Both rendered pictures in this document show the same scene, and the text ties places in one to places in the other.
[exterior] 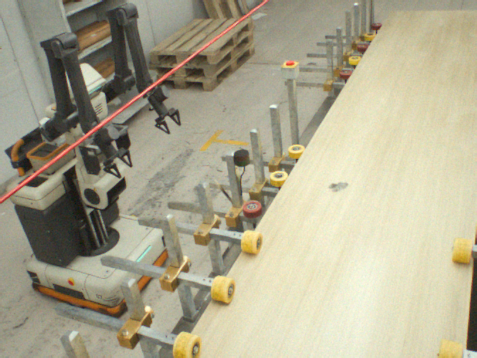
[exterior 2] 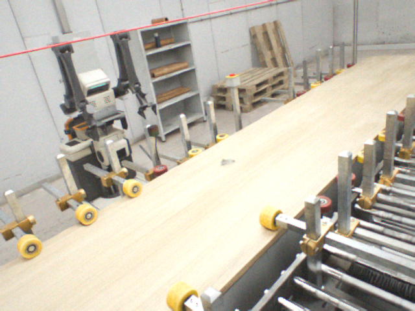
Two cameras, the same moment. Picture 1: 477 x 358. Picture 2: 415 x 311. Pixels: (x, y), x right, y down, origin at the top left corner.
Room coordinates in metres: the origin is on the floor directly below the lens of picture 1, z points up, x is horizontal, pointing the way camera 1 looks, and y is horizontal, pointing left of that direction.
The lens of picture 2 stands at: (0.27, -0.87, 1.69)
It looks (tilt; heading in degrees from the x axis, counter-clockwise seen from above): 24 degrees down; 20
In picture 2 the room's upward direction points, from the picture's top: 10 degrees counter-clockwise
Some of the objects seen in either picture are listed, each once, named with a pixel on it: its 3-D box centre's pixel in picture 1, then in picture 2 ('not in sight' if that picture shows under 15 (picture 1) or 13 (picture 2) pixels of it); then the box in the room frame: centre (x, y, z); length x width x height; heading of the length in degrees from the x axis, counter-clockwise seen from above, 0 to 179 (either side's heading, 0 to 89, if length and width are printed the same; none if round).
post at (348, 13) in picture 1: (348, 42); (319, 74); (3.58, -0.91, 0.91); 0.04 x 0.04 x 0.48; 62
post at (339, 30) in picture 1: (340, 60); (306, 86); (3.36, -0.80, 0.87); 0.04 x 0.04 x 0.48; 62
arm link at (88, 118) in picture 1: (79, 87); (72, 78); (2.07, 0.62, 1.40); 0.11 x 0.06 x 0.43; 150
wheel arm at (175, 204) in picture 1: (211, 211); (142, 170); (1.83, 0.14, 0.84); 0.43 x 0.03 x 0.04; 62
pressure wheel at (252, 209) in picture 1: (253, 216); (161, 175); (1.74, -0.03, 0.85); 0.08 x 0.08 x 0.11
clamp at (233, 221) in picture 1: (237, 212); (155, 172); (1.79, 0.03, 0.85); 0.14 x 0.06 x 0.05; 152
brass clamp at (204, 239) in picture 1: (207, 229); (115, 176); (1.57, 0.15, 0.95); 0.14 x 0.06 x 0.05; 152
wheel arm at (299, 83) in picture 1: (316, 84); (281, 101); (3.14, -0.59, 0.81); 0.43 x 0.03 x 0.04; 62
